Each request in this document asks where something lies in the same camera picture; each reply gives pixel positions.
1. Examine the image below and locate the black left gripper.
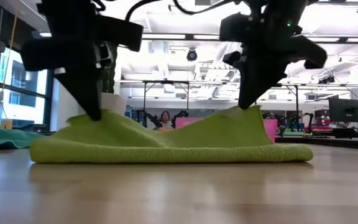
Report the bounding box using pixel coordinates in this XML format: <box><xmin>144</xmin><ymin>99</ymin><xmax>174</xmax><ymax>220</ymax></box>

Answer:
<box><xmin>20</xmin><ymin>14</ymin><xmax>111</xmax><ymax>122</ymax></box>

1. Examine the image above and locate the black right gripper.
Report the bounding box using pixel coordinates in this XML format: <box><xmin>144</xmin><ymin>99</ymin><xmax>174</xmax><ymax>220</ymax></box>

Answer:
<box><xmin>222</xmin><ymin>15</ymin><xmax>328</xmax><ymax>111</ymax></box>

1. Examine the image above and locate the pink translucent plastic basket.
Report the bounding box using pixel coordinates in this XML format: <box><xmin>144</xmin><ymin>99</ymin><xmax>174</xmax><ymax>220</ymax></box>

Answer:
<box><xmin>175</xmin><ymin>116</ymin><xmax>278</xmax><ymax>144</ymax></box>

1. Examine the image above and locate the lime green microfiber towel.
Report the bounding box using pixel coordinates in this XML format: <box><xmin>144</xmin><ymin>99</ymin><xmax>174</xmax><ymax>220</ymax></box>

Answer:
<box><xmin>29</xmin><ymin>105</ymin><xmax>314</xmax><ymax>164</ymax></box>

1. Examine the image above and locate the teal microfiber towel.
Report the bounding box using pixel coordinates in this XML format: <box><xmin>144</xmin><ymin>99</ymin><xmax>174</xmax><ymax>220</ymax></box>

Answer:
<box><xmin>0</xmin><ymin>119</ymin><xmax>48</xmax><ymax>152</ymax></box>

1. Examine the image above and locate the green cactus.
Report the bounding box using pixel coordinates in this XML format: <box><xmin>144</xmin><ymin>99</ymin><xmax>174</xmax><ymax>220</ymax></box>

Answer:
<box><xmin>101</xmin><ymin>43</ymin><xmax>118</xmax><ymax>94</ymax></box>

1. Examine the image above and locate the large black-framed window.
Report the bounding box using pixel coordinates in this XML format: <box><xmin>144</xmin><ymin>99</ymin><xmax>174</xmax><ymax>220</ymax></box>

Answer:
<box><xmin>0</xmin><ymin>46</ymin><xmax>55</xmax><ymax>131</ymax></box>

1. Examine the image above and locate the person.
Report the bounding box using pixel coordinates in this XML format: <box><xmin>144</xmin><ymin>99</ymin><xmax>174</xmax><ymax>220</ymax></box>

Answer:
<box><xmin>158</xmin><ymin>110</ymin><xmax>174</xmax><ymax>131</ymax></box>

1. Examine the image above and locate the large black monitor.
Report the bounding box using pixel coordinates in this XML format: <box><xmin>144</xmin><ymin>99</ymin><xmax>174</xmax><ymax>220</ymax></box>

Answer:
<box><xmin>328</xmin><ymin>98</ymin><xmax>358</xmax><ymax>124</ymax></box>

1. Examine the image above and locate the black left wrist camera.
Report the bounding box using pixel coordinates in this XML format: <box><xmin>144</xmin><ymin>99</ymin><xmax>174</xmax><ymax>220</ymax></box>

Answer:
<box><xmin>98</xmin><ymin>15</ymin><xmax>144</xmax><ymax>52</ymax></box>

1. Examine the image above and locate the black background workstation frame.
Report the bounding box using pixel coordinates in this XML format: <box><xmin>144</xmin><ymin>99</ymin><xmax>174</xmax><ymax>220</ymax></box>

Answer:
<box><xmin>140</xmin><ymin>80</ymin><xmax>191</xmax><ymax>129</ymax></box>

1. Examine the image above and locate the black aluminium table frame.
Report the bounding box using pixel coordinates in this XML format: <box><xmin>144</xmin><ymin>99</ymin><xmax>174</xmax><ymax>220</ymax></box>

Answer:
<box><xmin>275</xmin><ymin>136</ymin><xmax>358</xmax><ymax>149</ymax></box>

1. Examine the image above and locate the yellow extension cord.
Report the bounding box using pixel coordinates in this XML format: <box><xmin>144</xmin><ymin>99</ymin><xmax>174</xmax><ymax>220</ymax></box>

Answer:
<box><xmin>0</xmin><ymin>0</ymin><xmax>21</xmax><ymax>121</ymax></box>

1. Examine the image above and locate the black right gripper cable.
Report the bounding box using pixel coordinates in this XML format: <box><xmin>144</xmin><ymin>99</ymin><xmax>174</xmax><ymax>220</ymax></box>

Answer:
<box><xmin>172</xmin><ymin>0</ymin><xmax>239</xmax><ymax>16</ymax></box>

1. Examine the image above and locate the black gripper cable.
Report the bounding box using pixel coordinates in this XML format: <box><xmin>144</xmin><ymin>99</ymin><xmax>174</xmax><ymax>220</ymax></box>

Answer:
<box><xmin>172</xmin><ymin>0</ymin><xmax>239</xmax><ymax>16</ymax></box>
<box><xmin>124</xmin><ymin>0</ymin><xmax>164</xmax><ymax>22</ymax></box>

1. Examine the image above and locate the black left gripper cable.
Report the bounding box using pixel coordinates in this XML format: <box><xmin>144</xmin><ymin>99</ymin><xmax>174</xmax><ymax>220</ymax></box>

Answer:
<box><xmin>124</xmin><ymin>0</ymin><xmax>164</xmax><ymax>22</ymax></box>

